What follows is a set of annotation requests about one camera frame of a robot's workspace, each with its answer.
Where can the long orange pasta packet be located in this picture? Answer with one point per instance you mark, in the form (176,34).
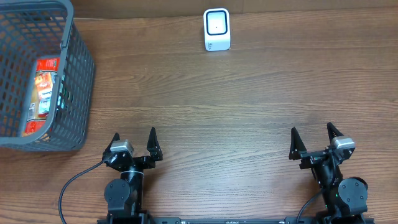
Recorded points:
(34,122)

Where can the white barcode scanner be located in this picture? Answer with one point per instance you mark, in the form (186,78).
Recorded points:
(217,34)

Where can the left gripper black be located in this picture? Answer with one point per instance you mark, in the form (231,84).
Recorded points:
(137,160)

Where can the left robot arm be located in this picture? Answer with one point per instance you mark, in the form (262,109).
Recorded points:
(124,195)

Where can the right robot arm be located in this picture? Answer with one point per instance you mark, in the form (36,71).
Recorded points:
(345,199)

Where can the grey plastic mesh basket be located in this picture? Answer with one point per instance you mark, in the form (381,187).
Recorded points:
(33,30)

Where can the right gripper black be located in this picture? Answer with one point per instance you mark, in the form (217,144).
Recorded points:
(297,146)

